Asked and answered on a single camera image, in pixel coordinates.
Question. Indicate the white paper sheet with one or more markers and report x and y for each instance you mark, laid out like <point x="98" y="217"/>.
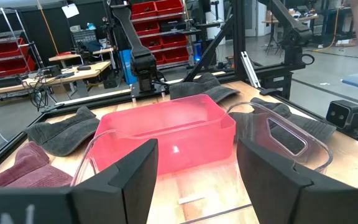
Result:
<point x="70" y="10"/>

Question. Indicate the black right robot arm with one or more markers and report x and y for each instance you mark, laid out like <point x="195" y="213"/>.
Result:
<point x="129" y="31"/>

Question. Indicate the black stereo camera box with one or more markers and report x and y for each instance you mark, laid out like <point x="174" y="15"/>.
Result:
<point x="342" y="113"/>

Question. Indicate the black flat box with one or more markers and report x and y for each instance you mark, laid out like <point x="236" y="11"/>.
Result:
<point x="3" y="82"/>

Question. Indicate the long light wooden desk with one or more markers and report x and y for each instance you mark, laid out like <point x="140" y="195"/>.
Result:
<point x="82" y="71"/>

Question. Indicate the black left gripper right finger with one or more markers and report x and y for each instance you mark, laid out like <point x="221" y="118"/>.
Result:
<point x="278" y="193"/>

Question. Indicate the red storage bin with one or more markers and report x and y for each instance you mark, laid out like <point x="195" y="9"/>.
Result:
<point x="143" y="10"/>
<point x="6" y="49"/>
<point x="15" y="67"/>
<point x="169" y="7"/>

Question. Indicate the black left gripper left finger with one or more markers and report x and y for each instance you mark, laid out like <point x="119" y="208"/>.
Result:
<point x="104" y="199"/>

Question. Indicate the metal rack with red bins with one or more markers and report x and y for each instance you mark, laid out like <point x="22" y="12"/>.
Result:
<point x="172" y="31"/>

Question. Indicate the black aluminium table frame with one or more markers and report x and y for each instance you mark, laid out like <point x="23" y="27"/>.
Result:
<point x="239" y="37"/>

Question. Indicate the silver aluminium bar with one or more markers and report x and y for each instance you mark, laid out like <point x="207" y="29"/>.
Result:
<point x="250" y="70"/>

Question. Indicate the small light wooden desk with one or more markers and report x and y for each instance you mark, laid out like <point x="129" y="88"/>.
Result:
<point x="70" y="56"/>

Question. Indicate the translucent red plastic bin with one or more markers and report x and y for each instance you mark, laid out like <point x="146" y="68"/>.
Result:
<point x="166" y="140"/>

